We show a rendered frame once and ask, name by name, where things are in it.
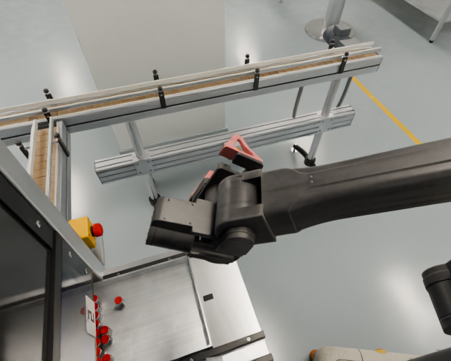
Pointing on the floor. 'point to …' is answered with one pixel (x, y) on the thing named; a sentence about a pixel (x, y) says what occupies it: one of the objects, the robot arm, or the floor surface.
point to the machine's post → (36, 198)
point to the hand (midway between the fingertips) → (224, 157)
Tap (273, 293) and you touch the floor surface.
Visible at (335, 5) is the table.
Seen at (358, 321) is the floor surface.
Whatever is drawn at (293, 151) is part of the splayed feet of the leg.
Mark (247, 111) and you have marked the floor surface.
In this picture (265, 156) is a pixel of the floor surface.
